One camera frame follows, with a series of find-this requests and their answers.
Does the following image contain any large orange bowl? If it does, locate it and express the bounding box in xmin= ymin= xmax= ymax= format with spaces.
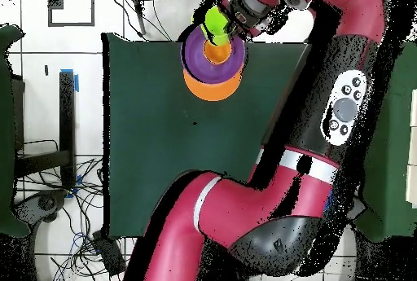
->
xmin=182 ymin=67 xmax=244 ymax=103

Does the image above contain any purple bowl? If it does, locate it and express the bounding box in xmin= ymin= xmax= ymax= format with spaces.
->
xmin=180 ymin=24 xmax=246 ymax=86

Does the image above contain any orange cup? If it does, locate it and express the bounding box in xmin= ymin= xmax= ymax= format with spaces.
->
xmin=203 ymin=38 xmax=233 ymax=66

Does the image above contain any lime green cup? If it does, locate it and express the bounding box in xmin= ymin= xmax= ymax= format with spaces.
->
xmin=191 ymin=4 xmax=232 ymax=47

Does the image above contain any dark green table cloth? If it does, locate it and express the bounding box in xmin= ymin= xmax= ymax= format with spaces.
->
xmin=102 ymin=32 xmax=312 ymax=240

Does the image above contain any blue tape strip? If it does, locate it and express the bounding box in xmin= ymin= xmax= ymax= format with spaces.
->
xmin=65 ymin=173 xmax=83 ymax=200
xmin=59 ymin=68 xmax=80 ymax=94

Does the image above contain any black metal stand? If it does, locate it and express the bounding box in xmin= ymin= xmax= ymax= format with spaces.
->
xmin=14 ymin=70 xmax=77 ymax=191

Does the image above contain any dark office chair base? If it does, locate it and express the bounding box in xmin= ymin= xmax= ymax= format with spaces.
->
xmin=14 ymin=188 xmax=68 ymax=224

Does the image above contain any tangle of cables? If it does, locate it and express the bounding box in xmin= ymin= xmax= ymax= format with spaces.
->
xmin=15 ymin=138 xmax=138 ymax=281

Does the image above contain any black square frame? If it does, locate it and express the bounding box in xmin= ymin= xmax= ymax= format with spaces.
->
xmin=47 ymin=0 xmax=96 ymax=29

